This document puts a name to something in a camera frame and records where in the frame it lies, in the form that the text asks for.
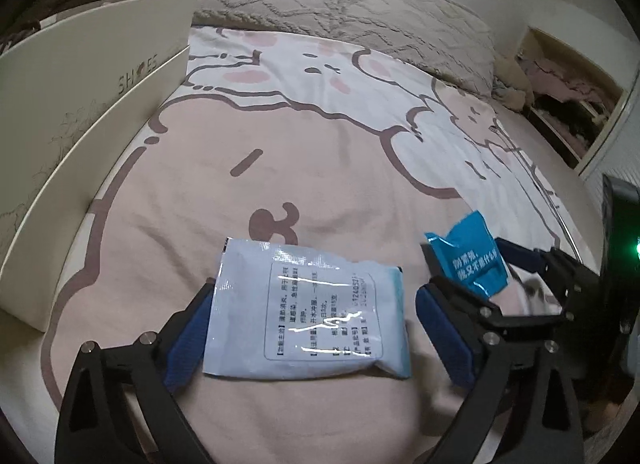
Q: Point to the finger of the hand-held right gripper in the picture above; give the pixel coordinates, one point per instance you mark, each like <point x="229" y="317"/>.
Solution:
<point x="475" y="306"/>
<point x="520" y="254"/>

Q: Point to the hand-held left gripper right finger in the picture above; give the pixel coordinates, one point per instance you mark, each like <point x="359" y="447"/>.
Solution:
<point x="445" y="339"/>

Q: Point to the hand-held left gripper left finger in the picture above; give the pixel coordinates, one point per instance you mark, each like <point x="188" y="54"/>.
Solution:
<point x="187" y="339"/>

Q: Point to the blue foil packet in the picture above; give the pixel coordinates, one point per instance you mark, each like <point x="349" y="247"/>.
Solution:
<point x="470" y="254"/>

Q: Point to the white wipes packet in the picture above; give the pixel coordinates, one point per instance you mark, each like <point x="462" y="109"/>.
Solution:
<point x="310" y="309"/>

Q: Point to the white shoe box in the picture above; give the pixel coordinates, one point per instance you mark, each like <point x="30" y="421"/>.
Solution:
<point x="75" y="118"/>

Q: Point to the thin metal rod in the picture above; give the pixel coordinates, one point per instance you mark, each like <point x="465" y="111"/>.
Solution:
<point x="545" y="194"/>

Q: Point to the beige bed sheet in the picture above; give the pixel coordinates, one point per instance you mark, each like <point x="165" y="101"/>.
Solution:
<point x="540" y="153"/>

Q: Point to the white sliding door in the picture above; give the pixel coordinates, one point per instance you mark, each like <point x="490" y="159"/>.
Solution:
<point x="615" y="143"/>

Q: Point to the beige crumpled cloth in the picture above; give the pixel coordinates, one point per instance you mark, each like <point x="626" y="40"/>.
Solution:
<point x="512" y="88"/>

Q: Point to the pile of clothes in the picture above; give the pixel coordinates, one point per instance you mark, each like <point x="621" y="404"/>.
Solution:
<point x="565" y="88"/>

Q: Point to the wall niche shelf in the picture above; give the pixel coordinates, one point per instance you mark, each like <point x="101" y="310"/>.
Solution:
<point x="620" y="93"/>

